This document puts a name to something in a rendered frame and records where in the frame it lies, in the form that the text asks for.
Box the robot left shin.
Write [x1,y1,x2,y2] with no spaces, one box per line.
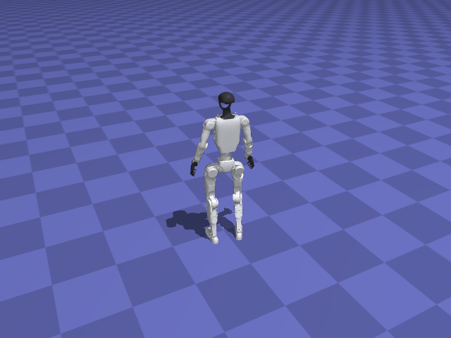
[206,199,218,237]

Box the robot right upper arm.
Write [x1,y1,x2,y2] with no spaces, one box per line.
[239,115,252,145]

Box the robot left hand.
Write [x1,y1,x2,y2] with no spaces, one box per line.
[190,161,198,176]

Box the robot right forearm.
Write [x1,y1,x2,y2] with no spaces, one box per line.
[245,142,253,159]

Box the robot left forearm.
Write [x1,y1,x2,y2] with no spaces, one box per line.
[192,141,204,165]

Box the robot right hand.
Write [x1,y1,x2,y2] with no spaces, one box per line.
[247,156,254,169]

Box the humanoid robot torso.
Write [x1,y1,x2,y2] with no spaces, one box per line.
[213,112,241,173]

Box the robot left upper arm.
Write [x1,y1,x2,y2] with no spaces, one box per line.
[198,118,216,150]

